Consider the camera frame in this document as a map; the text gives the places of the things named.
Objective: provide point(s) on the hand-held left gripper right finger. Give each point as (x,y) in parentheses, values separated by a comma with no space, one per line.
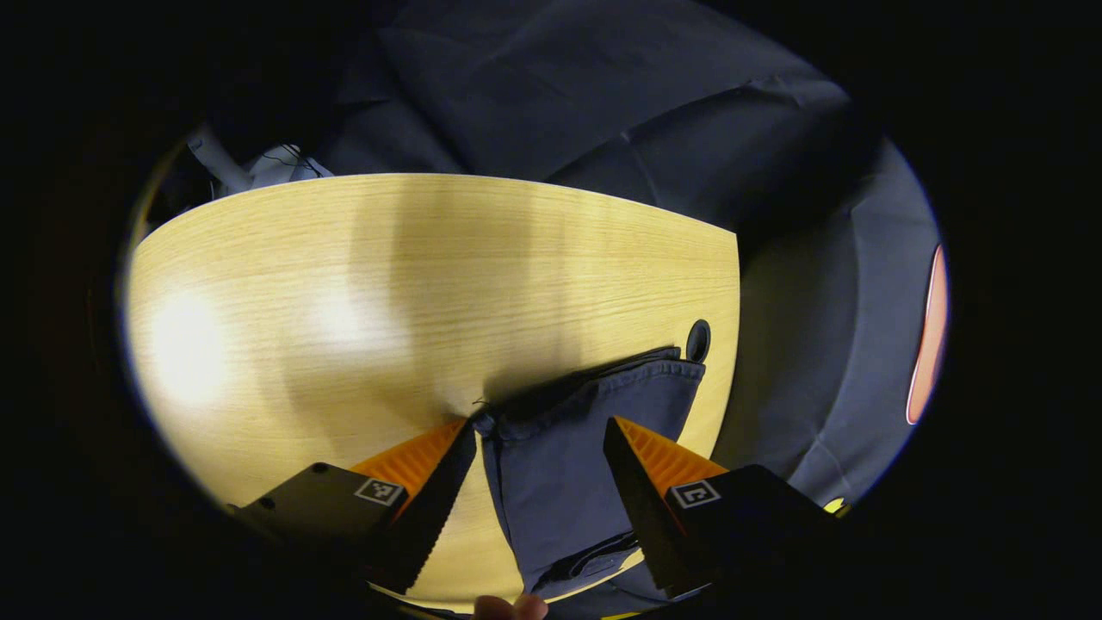
(641,517)

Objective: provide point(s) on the grey pipe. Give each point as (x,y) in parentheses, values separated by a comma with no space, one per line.
(215,159)

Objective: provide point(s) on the black backdrop cloth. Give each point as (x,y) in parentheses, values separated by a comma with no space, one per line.
(603,103)

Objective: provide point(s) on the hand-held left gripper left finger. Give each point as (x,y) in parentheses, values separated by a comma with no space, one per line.
(430,517)

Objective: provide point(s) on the dark jeans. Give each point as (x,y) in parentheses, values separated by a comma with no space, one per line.
(560,465)

